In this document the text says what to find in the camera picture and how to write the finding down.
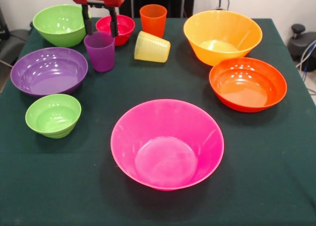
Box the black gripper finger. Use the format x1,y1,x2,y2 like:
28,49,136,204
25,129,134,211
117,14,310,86
108,7,119,38
81,4,94,37

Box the purple cup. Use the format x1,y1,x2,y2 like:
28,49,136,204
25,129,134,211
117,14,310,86
83,31,116,73

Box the yellow cup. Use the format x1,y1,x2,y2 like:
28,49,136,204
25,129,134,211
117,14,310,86
134,30,171,63

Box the pink bowl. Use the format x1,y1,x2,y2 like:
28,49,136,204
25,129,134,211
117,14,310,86
110,98,225,192

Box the yellow bowl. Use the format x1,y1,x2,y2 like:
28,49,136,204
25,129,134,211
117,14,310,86
183,10,263,67

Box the red bowl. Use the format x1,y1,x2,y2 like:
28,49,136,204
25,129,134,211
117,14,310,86
95,14,136,46

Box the large green bowl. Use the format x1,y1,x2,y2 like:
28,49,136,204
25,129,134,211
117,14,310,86
32,4,92,48

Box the orange cup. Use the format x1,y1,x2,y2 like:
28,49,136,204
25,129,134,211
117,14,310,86
139,4,168,39

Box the purple bowl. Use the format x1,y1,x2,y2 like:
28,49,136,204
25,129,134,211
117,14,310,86
10,46,89,98

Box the dark grey chair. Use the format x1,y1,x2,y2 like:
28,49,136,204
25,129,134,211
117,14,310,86
0,5,33,66

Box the small green bowl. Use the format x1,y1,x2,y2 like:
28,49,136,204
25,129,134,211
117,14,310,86
25,93,82,139

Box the orange bowl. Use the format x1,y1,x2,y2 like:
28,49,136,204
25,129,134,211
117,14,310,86
209,57,288,113

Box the dark green tablecloth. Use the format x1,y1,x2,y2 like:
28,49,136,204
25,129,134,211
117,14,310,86
0,17,316,226

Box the black round equipment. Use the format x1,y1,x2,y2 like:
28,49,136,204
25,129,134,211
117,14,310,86
287,24,316,61

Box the grey blue cable bundle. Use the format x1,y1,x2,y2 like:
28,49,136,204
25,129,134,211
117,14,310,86
296,39,316,73

